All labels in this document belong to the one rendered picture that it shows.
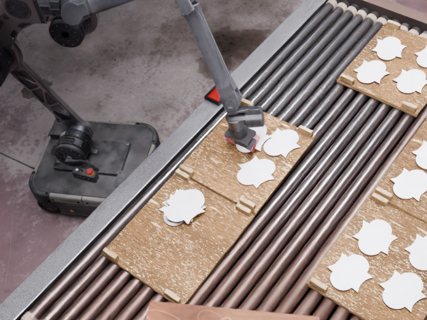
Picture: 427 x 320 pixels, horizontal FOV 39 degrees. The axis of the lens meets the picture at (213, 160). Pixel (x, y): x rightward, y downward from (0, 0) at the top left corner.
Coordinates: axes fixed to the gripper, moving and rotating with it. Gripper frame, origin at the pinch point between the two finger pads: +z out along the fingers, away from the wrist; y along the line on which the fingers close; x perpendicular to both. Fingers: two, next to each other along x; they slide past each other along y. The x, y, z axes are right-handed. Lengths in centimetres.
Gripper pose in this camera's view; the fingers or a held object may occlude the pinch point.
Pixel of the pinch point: (244, 146)
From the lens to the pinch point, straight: 227.8
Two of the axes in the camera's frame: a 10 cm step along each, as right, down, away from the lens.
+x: -5.4, 7.8, -3.2
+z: 2.3, 5.0, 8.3
